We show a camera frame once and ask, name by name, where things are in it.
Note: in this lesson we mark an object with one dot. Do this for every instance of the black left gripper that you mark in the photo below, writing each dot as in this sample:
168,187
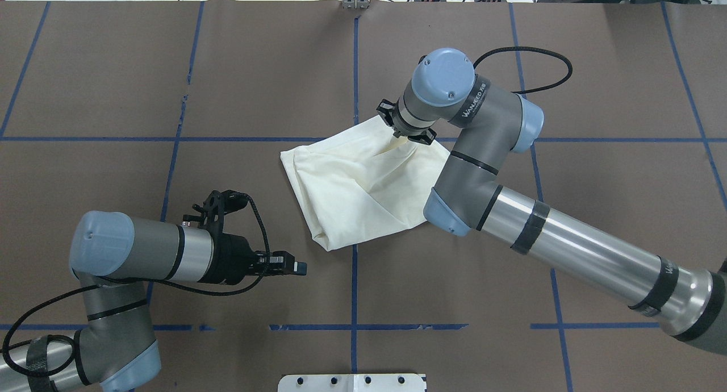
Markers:
232,259

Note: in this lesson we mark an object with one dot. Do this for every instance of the cream long-sleeve cat shirt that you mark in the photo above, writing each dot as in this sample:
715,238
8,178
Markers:
362,183

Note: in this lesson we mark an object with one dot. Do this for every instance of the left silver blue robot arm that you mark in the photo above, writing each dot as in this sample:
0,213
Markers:
113,256

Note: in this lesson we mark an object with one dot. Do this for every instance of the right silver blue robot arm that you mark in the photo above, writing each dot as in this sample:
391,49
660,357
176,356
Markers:
688,304

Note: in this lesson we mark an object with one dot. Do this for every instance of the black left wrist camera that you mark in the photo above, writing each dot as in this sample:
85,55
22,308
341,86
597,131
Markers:
218,207

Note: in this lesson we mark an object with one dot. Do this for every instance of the white camera mast base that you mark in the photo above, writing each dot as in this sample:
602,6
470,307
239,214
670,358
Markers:
354,382

